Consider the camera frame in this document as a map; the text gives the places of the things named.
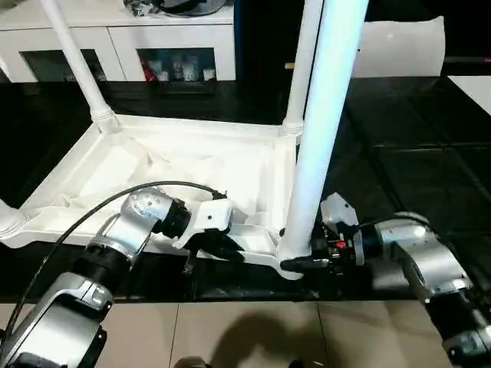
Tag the small gold label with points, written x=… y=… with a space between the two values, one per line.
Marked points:
x=288 y=65

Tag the white cabinet with glass doors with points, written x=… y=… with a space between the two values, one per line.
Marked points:
x=96 y=38

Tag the dark helmet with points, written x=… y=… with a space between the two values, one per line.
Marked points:
x=192 y=7

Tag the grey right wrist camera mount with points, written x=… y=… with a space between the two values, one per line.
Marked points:
x=339 y=209

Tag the white plastic table top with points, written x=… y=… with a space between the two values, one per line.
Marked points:
x=192 y=153

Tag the black rod with red mark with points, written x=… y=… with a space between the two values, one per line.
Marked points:
x=468 y=60

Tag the white slanted post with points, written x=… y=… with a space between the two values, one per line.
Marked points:
x=4 y=69

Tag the black cabinet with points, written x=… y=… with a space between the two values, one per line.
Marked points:
x=264 y=46

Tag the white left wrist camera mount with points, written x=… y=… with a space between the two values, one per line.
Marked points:
x=209 y=218

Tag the dark robot foot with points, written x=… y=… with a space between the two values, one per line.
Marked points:
x=192 y=363

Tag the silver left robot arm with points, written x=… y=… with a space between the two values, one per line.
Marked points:
x=115 y=237

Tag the black table mat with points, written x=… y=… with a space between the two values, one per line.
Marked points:
x=422 y=153

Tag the white flat board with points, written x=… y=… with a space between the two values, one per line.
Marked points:
x=473 y=94

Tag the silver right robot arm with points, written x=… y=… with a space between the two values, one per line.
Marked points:
x=433 y=253

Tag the white plastic seat panel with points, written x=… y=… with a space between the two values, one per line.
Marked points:
x=403 y=50

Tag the white plastic table leg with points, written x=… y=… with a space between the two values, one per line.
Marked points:
x=303 y=76
x=11 y=220
x=326 y=115
x=76 y=65

